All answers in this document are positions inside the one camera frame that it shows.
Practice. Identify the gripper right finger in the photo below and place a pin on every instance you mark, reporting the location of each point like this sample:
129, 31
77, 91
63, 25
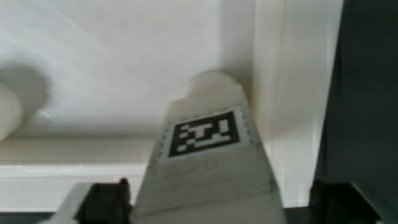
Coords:
346, 204

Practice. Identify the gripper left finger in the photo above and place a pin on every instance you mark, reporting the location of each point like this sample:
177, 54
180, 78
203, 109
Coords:
97, 204

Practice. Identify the white square tabletop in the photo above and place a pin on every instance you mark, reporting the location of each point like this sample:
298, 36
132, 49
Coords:
99, 59

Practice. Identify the white table leg with tag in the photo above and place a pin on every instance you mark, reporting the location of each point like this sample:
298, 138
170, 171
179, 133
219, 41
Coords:
209, 183

